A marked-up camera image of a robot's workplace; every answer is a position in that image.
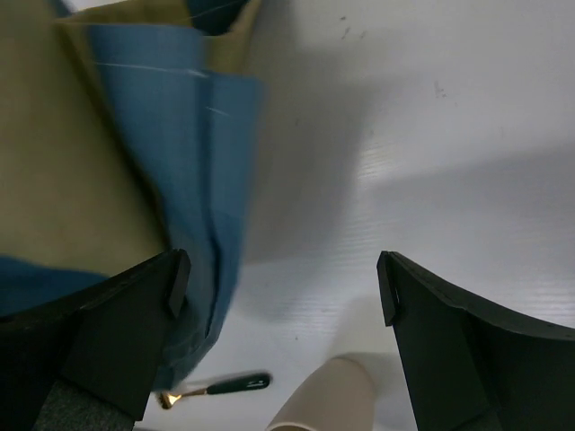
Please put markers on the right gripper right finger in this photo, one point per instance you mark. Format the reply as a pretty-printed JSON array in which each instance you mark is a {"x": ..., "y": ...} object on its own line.
[{"x": 471, "y": 364}]

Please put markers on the beige plastic cup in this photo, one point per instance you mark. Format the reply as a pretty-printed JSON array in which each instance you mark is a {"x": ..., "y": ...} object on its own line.
[{"x": 339, "y": 395}]

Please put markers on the gold fork dark handle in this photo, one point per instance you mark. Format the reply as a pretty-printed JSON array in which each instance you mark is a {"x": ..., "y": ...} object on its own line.
[{"x": 242, "y": 383}]

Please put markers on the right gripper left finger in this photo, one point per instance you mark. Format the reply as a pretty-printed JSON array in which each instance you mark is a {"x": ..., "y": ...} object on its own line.
[{"x": 88, "y": 360}]

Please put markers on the blue and beige cloth placemat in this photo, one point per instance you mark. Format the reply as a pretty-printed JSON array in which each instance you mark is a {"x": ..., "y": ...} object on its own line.
[{"x": 127, "y": 130}]

